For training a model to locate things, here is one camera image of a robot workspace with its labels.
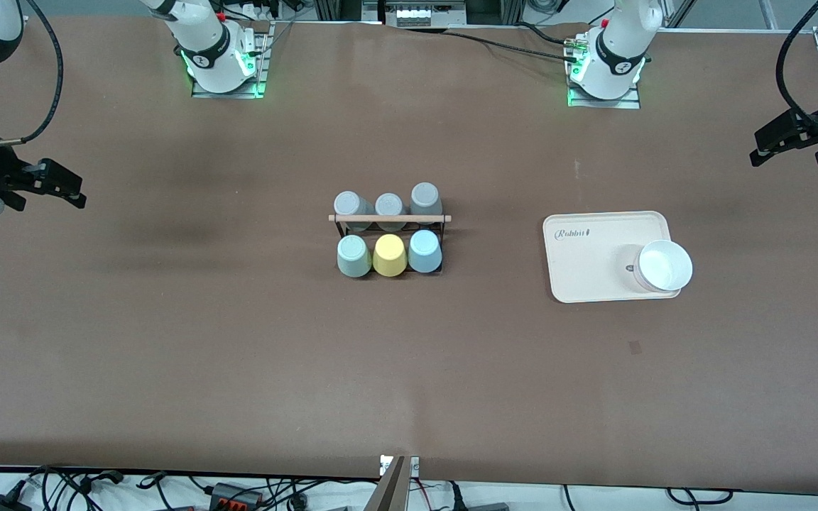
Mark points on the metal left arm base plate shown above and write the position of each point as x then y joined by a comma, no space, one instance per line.
604,103

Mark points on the yellow cup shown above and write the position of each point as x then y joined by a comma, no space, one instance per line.
389,257

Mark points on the mint green cup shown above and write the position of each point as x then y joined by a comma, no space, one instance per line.
353,257

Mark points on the white label plate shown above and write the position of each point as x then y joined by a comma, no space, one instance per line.
413,467

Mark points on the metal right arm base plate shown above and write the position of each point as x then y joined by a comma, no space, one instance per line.
261,64

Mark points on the white power strip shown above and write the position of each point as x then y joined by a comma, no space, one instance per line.
420,14

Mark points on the grey angled metal bar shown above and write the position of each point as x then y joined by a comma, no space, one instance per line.
389,490

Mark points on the black plug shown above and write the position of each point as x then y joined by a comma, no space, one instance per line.
480,507

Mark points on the light blue cup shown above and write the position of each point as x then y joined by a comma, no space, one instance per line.
424,252

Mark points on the white bowl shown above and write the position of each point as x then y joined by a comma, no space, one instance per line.
664,266

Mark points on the grey cup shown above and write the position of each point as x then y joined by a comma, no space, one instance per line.
389,204
348,204
425,195

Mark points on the beige plastic tray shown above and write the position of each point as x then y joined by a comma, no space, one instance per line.
593,280

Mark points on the orange black connector block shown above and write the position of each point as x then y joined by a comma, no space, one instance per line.
235,495

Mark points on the black power adapter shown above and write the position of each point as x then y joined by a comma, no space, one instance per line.
1,504

